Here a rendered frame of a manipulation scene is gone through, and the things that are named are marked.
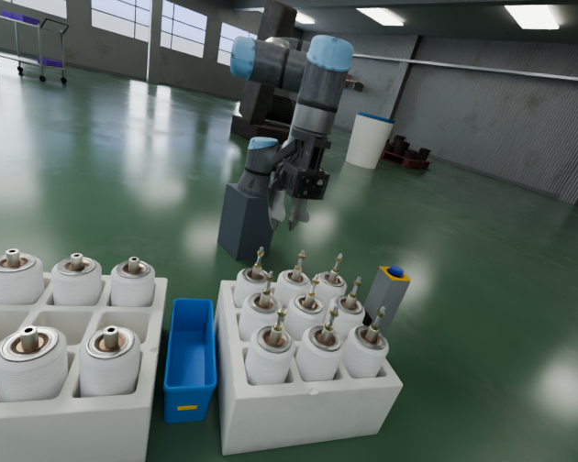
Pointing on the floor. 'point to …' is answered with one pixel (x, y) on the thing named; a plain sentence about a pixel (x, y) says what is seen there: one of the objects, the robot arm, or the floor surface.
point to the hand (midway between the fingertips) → (282, 223)
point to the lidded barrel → (368, 139)
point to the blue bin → (190, 361)
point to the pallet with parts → (398, 150)
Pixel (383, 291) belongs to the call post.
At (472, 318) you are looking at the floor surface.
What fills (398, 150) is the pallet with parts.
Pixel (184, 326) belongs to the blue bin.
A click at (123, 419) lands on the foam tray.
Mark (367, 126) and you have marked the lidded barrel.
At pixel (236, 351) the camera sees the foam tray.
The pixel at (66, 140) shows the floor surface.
